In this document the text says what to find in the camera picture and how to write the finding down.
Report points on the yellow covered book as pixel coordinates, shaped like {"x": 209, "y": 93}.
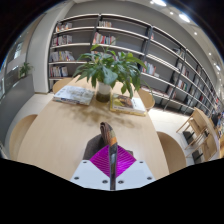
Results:
{"x": 128, "y": 104}

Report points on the light wooden side table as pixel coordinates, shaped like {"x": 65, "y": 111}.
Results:
{"x": 208, "y": 130}

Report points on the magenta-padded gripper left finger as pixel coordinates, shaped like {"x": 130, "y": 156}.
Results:
{"x": 90, "y": 173}

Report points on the small background green plant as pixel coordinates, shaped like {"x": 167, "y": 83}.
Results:
{"x": 25, "y": 69}

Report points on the group of ceiling lights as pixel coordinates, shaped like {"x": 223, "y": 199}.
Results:
{"x": 159, "y": 2}

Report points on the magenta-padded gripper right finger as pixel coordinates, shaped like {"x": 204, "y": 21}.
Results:
{"x": 135, "y": 173}

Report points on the green potted plant white pot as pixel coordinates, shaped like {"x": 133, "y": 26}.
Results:
{"x": 106, "y": 71}

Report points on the round-backed wooden chair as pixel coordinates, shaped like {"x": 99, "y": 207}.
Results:
{"x": 148, "y": 100}
{"x": 20, "y": 133}
{"x": 60, "y": 85}
{"x": 173, "y": 151}

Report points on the grey bookshelf unit with books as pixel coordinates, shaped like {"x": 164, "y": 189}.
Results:
{"x": 126, "y": 36}

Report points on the zigzag striped brown towel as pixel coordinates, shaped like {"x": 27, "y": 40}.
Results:
{"x": 107, "y": 131}

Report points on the white and blue book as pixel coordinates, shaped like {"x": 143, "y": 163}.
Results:
{"x": 73, "y": 95}

